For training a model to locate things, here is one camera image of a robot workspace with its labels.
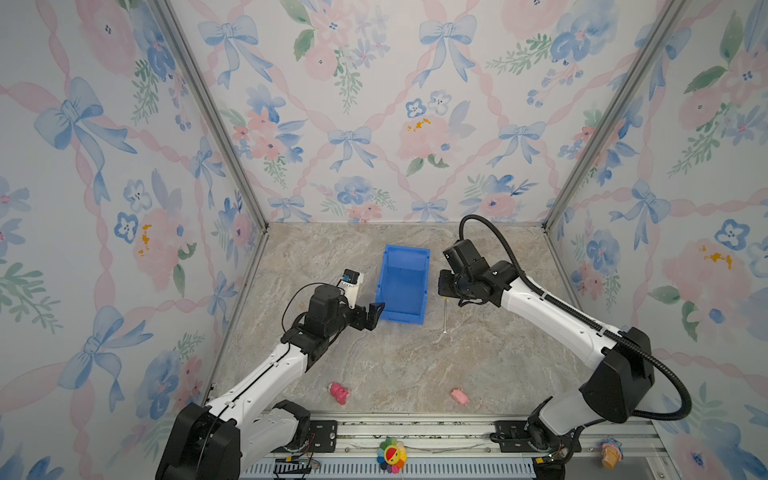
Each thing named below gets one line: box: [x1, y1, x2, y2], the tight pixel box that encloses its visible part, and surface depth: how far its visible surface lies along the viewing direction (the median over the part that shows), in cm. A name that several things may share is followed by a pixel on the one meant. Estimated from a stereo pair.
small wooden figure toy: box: [600, 438, 624, 470], surface depth 71 cm
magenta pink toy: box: [330, 382, 350, 405], surface depth 80 cm
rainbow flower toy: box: [377, 438, 407, 474], surface depth 72 cm
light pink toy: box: [451, 388, 470, 405], surface depth 80 cm
